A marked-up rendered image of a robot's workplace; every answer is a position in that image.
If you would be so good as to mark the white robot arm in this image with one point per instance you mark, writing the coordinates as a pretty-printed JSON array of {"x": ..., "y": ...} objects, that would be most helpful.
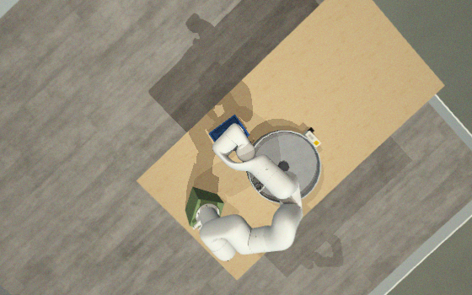
[{"x": 223, "y": 235}]

